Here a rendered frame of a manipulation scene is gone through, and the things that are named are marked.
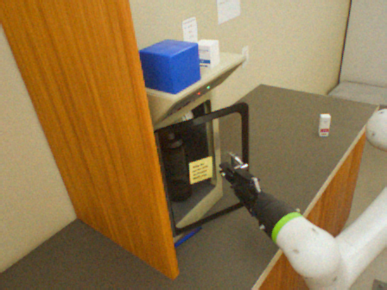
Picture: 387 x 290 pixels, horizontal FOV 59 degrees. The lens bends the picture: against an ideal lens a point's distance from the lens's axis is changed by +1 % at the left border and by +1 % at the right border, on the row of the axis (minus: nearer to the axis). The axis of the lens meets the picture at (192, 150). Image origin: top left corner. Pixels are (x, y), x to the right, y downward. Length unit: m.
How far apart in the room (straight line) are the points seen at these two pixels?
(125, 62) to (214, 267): 0.69
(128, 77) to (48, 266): 0.76
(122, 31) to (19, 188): 0.74
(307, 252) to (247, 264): 0.38
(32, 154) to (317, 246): 0.90
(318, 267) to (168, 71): 0.52
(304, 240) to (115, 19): 0.58
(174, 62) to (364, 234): 0.59
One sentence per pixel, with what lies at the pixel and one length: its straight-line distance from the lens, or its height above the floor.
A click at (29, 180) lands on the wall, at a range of 1.26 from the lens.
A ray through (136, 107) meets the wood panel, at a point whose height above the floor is 1.52.
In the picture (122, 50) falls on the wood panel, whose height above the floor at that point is 1.64.
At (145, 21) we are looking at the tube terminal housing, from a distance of 0.83.
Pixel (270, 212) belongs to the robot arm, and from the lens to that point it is 0.84.
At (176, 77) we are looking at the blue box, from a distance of 0.76.
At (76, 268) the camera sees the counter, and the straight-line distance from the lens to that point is 1.22.
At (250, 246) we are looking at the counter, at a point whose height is 0.94.
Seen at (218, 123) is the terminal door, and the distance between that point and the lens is 0.97.
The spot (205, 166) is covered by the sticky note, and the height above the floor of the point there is 1.22.
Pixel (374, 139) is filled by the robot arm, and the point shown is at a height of 1.27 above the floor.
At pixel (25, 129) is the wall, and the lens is 1.19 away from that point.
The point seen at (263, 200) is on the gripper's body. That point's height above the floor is 1.23.
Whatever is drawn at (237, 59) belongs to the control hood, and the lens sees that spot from 0.96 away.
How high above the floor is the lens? 1.82
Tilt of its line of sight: 33 degrees down
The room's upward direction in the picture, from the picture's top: 7 degrees counter-clockwise
